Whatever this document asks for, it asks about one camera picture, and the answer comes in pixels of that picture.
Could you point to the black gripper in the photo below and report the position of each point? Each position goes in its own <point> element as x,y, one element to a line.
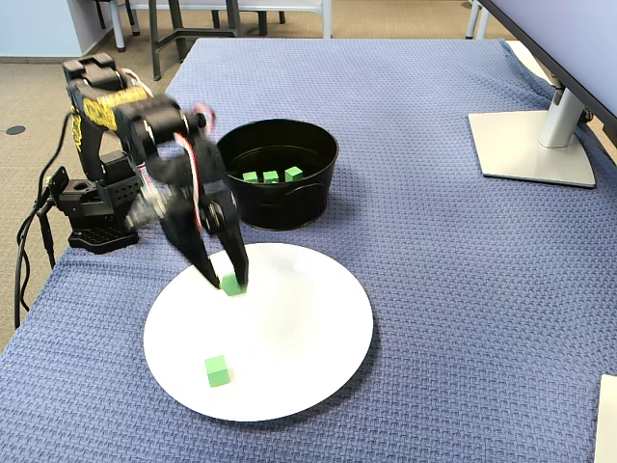
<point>218,208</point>

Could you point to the white round plate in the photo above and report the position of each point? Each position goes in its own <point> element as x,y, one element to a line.
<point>299,328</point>

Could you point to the black metal bucket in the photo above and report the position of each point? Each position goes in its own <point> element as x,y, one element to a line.
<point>289,207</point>

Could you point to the black round floor disc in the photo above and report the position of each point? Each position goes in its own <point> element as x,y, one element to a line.
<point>14,129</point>

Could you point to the black chair leg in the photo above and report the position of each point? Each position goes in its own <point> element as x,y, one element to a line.
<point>261,19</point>
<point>280,12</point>

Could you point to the blue woven tablecloth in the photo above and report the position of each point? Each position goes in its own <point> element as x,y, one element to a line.
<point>458,289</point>

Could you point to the black furniture leg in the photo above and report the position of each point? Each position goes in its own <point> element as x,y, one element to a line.
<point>99,12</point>

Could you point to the grey table legs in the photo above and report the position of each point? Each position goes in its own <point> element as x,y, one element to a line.
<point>477,19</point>

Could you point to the dark framed computer monitor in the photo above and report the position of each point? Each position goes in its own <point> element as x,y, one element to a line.
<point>578,38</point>

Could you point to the white flat panel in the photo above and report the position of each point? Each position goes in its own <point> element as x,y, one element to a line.
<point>608,419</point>

